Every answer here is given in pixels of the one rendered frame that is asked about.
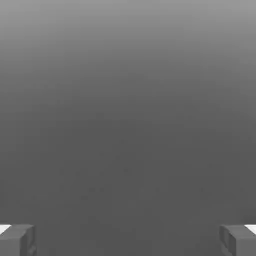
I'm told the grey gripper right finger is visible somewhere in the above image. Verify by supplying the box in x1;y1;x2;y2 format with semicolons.
218;223;256;256

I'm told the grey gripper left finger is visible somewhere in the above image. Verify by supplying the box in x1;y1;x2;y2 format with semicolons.
0;223;38;256

